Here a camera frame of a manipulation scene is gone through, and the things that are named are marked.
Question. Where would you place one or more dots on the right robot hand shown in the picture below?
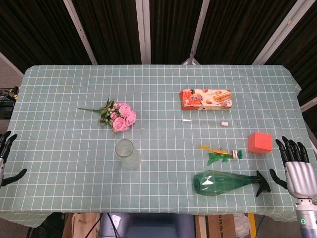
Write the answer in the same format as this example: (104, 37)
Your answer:
(297, 171)

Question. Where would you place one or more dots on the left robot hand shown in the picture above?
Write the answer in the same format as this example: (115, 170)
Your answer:
(5, 143)

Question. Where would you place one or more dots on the pink rose bouquet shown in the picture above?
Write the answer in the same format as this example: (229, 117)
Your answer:
(119, 116)

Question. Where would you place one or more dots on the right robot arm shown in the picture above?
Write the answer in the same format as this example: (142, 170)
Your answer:
(307, 218)

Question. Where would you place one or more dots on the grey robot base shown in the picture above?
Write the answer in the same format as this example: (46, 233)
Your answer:
(146, 225)

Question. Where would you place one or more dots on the clear glass cup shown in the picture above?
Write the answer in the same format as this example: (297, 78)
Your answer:
(127, 153)

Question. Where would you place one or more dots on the green checked tablecloth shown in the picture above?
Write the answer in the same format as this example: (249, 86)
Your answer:
(158, 99)

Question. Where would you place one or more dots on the orange foam cube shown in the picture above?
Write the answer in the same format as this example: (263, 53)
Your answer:
(260, 146)

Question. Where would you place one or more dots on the green plastic spray bottle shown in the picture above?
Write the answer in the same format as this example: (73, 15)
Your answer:
(223, 183)

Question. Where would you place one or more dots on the colourful feather shuttlecock toy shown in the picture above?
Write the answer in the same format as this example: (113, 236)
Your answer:
(221, 155)

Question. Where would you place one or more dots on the brown cardboard box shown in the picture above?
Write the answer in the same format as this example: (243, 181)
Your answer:
(220, 226)

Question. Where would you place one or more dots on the clear test tube with cork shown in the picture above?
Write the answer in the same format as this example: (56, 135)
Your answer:
(205, 121)

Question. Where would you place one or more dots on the light wooden board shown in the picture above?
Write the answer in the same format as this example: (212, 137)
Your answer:
(80, 225)

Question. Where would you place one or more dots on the orange snack box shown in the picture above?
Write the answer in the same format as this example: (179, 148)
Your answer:
(206, 99)

